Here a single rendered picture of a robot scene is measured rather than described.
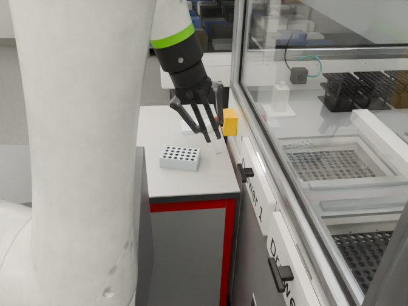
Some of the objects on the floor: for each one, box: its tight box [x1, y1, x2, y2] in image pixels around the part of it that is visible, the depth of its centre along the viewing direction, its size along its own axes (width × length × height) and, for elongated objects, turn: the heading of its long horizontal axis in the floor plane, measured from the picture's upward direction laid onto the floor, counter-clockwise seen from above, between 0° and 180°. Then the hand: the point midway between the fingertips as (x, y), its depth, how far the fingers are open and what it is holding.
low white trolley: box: [137, 104, 240, 306], centre depth 151 cm, size 58×62×76 cm
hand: (214, 139), depth 85 cm, fingers closed
